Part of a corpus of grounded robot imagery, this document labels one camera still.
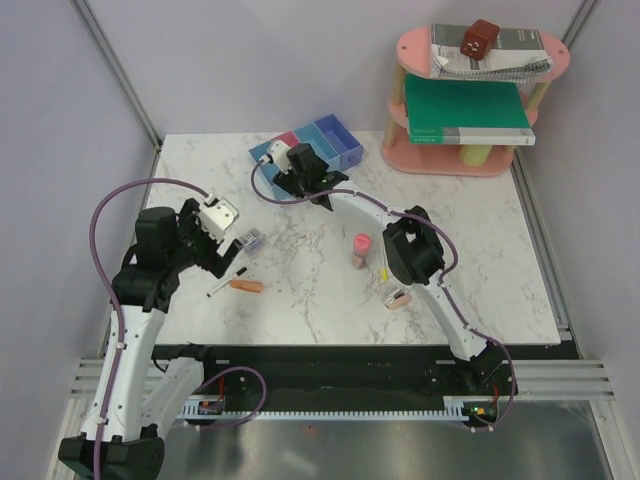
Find orange highlighter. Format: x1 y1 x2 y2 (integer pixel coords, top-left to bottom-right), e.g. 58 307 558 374
229 278 264 294

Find brown cube toy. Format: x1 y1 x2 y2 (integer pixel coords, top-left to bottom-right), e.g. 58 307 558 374
460 19 500 61

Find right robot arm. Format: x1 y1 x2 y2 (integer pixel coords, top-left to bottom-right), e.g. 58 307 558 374
263 140 504 394

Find yellow cap white pen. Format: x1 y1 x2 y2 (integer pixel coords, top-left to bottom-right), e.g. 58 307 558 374
380 249 389 283

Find black white marker pen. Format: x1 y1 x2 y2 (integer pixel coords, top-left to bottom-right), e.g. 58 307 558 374
206 267 247 298

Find pink drawer bin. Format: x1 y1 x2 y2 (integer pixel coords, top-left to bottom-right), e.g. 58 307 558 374
273 131 299 147

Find white cable duct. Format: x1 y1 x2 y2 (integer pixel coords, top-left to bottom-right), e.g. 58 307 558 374
177 396 500 424

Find pink cap glue bottle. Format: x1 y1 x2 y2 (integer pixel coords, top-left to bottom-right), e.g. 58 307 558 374
351 233 373 269

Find yellow foam roll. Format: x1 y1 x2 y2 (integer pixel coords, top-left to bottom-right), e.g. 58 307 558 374
458 145 493 167

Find green book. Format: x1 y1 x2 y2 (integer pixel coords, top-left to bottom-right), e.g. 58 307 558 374
404 74 536 146

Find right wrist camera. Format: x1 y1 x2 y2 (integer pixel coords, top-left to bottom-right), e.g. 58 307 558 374
259 140 291 173

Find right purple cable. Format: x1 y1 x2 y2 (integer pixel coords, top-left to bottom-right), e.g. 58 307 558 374
249 157 515 434

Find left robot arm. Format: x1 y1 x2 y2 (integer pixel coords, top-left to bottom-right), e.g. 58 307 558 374
58 199 242 479

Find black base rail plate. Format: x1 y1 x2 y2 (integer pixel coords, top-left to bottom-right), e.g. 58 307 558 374
149 342 521 414

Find clear paperclip jar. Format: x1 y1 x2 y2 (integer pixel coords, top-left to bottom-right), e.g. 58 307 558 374
240 228 264 256

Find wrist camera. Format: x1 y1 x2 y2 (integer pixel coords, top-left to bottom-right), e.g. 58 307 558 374
259 140 291 173
198 199 239 242

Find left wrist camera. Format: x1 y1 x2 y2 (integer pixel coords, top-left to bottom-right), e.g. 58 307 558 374
198 199 239 242

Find pink correction tape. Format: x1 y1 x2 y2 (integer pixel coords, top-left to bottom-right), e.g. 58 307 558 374
384 288 412 311

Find grey spiral notebook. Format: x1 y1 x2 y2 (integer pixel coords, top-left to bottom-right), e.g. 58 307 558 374
430 24 554 83

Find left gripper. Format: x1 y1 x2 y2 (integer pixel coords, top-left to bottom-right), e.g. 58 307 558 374
166 198 242 277

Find pink three tier shelf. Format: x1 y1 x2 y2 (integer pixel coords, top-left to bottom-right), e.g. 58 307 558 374
381 27 570 177

